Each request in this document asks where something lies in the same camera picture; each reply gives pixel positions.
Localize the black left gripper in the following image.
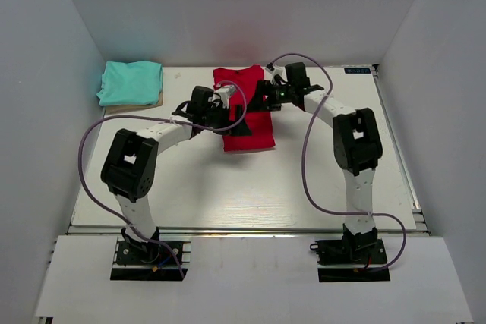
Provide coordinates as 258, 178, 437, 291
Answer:
202, 103, 251, 137

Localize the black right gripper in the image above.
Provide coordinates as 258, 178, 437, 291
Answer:
245, 79, 295, 112

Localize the red t shirt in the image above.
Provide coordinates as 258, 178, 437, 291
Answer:
213, 65, 275, 153

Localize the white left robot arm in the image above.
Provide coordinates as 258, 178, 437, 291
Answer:
101, 80, 265, 263

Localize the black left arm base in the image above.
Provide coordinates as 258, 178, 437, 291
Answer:
110, 228, 190, 282

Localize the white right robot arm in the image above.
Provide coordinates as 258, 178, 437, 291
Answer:
262, 62, 383, 263

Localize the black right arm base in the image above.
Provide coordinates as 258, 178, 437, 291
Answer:
309, 228, 390, 283

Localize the blue table label sticker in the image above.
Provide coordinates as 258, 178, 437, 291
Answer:
344, 68, 371, 74

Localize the folded teal t shirt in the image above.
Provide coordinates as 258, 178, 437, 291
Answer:
96, 61, 163, 107

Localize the folded beige t shirt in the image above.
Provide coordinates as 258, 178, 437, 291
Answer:
105, 91, 163, 115

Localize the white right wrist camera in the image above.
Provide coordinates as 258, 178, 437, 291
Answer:
265, 62, 286, 85

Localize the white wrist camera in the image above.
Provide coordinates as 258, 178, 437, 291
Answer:
265, 62, 286, 85
213, 84, 237, 108

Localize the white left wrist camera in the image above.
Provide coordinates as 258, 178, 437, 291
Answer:
213, 84, 237, 108

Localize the aluminium front table rail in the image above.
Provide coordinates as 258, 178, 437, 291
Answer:
66, 225, 432, 238

